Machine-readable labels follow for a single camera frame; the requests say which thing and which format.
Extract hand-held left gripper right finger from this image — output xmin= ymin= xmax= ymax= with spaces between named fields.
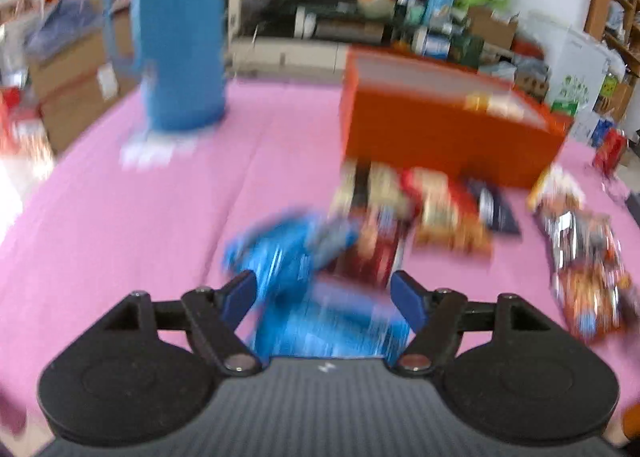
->
xmin=390 ymin=269 xmax=551 ymax=374

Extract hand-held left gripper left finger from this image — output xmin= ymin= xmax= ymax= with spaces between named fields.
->
xmin=102 ymin=269 xmax=263 ymax=378

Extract blue snack packet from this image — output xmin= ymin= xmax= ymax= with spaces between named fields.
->
xmin=224 ymin=210 xmax=412 ymax=362

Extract orange box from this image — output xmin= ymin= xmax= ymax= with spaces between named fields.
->
xmin=339 ymin=47 xmax=574 ymax=190

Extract large silver snack bag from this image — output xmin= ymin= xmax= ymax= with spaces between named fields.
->
xmin=532 ymin=210 xmax=634 ymax=344

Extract dark red snack packet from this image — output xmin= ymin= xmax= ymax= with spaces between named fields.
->
xmin=327 ymin=161 xmax=414 ymax=289

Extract pink tablecloth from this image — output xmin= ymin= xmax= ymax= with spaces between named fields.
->
xmin=0 ymin=80 xmax=640 ymax=457

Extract navy snack packet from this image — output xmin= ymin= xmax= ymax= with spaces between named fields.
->
xmin=465 ymin=180 xmax=522 ymax=237

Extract glass television stand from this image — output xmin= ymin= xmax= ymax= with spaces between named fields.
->
xmin=226 ymin=0 xmax=401 ymax=84

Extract red drink can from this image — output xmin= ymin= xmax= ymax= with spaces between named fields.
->
xmin=592 ymin=127 xmax=629 ymax=179

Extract blue thermos jug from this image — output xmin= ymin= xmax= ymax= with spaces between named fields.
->
xmin=102 ymin=0 xmax=228 ymax=134

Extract large cardboard box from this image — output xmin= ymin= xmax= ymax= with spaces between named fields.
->
xmin=26 ymin=12 xmax=137 ymax=154

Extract red white packaging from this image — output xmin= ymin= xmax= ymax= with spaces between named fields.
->
xmin=0 ymin=86 xmax=54 ymax=171

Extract pile of blue white cartons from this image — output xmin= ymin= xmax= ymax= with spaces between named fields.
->
xmin=394 ymin=0 xmax=485 ymax=64

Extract open cardboard box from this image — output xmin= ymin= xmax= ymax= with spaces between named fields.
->
xmin=466 ymin=4 xmax=519 ymax=51

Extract white chest freezer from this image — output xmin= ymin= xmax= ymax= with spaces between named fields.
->
xmin=544 ymin=20 xmax=627 ymax=117

